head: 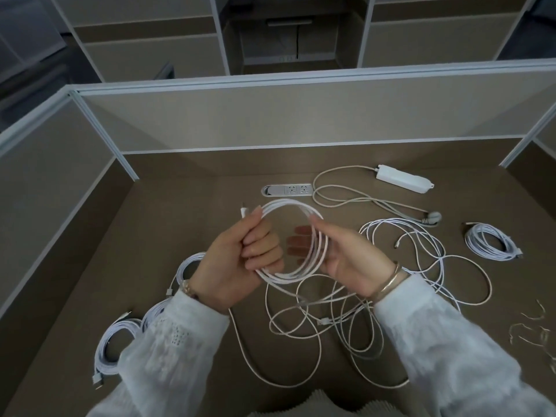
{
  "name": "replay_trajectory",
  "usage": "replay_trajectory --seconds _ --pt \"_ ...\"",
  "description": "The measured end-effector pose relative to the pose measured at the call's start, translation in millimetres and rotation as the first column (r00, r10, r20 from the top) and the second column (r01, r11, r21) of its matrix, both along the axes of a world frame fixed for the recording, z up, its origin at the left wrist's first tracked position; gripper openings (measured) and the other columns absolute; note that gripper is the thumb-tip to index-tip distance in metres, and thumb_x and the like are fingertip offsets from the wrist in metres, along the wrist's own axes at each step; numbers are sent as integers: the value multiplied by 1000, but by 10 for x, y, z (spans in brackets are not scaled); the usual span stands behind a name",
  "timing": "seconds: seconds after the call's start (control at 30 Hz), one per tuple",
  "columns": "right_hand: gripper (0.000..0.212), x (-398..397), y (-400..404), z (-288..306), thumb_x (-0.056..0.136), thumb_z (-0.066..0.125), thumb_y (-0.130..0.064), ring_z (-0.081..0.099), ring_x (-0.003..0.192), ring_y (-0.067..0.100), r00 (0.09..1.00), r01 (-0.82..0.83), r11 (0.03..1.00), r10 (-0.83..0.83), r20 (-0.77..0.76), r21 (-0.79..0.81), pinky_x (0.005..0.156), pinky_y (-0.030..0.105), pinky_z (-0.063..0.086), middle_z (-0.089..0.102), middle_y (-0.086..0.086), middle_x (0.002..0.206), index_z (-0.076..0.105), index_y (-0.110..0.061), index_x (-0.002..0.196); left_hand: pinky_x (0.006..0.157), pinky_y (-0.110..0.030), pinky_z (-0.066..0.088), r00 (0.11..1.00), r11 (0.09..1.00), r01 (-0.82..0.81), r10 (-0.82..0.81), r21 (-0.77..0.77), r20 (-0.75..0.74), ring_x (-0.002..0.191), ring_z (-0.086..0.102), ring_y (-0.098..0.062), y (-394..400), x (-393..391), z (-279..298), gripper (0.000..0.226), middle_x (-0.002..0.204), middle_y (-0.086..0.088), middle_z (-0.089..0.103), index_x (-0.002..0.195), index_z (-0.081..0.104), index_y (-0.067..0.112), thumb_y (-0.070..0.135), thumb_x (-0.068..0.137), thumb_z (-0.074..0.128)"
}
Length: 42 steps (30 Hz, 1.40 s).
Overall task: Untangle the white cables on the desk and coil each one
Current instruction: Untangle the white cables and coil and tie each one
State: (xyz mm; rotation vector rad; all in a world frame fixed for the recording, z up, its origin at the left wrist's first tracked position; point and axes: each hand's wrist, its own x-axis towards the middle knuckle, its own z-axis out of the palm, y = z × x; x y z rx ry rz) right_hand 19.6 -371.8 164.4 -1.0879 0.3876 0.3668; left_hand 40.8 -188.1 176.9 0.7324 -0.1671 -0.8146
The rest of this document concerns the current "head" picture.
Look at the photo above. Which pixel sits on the dark background desk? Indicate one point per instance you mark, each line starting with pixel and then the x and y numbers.
pixel 295 34

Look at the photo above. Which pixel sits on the beige background cubicle partition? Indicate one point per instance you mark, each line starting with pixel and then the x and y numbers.
pixel 152 43
pixel 434 34

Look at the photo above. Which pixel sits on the person's right hand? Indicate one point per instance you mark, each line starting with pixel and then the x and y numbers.
pixel 356 260

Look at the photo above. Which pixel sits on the person's left hand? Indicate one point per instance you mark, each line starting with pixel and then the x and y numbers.
pixel 226 269

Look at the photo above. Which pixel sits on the recessed desk socket panel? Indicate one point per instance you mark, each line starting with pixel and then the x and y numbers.
pixel 289 190

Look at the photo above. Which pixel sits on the person's left forearm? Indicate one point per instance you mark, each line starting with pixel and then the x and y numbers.
pixel 173 356

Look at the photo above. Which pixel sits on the person's right forearm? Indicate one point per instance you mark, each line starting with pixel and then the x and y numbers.
pixel 447 356

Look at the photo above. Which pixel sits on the person's right thumb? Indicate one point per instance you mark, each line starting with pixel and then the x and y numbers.
pixel 328 226

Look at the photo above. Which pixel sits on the beige desk partition panel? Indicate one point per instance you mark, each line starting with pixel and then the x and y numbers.
pixel 304 112
pixel 536 138
pixel 47 182

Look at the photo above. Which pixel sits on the person's left thumb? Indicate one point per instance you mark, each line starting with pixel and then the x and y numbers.
pixel 247 221

